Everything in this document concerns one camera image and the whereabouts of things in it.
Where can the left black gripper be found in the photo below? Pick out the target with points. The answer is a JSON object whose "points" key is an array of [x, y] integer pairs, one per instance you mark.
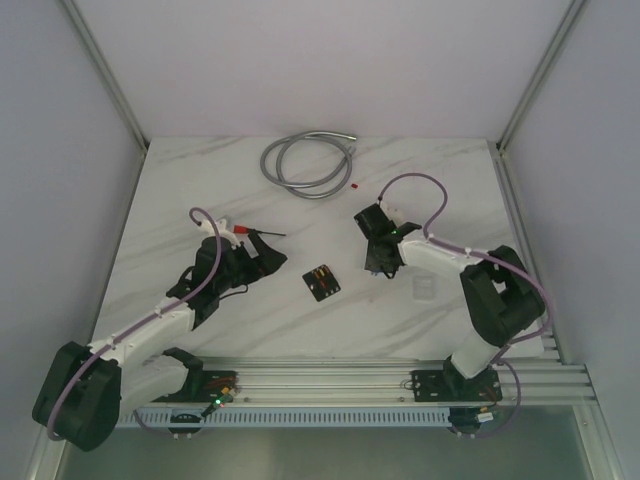
{"points": [[251, 261]]}

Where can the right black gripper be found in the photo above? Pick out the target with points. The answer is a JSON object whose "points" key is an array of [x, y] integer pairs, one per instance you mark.
{"points": [[373, 265]]}

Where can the black fuse box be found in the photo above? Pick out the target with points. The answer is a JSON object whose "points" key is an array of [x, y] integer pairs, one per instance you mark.
{"points": [[318, 287]]}

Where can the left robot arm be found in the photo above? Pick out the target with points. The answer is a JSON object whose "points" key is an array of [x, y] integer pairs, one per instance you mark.
{"points": [[89, 387]]}

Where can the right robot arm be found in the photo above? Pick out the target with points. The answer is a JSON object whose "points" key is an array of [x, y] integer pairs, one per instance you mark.
{"points": [[500, 296]]}

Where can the clear fuse box cover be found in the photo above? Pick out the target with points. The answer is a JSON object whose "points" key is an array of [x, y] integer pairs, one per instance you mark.
{"points": [[424, 288]]}

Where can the red handled screwdriver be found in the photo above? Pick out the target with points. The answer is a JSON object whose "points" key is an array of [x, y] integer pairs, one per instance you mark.
{"points": [[243, 230]]}

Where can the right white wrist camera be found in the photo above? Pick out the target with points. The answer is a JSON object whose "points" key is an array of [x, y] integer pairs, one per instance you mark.
{"points": [[392, 213]]}

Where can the aluminium mounting rail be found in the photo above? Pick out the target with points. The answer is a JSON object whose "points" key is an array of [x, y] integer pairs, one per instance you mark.
{"points": [[325, 382]]}

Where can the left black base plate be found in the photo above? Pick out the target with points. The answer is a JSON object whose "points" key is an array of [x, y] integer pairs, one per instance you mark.
{"points": [[220, 385]]}

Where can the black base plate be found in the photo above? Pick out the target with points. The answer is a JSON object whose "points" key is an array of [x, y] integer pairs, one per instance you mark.
{"points": [[429, 386], [220, 385]]}

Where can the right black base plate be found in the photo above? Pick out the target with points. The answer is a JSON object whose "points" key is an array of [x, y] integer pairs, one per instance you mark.
{"points": [[429, 386]]}

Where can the slotted cable duct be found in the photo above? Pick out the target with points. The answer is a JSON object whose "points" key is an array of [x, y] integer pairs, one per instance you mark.
{"points": [[293, 417]]}

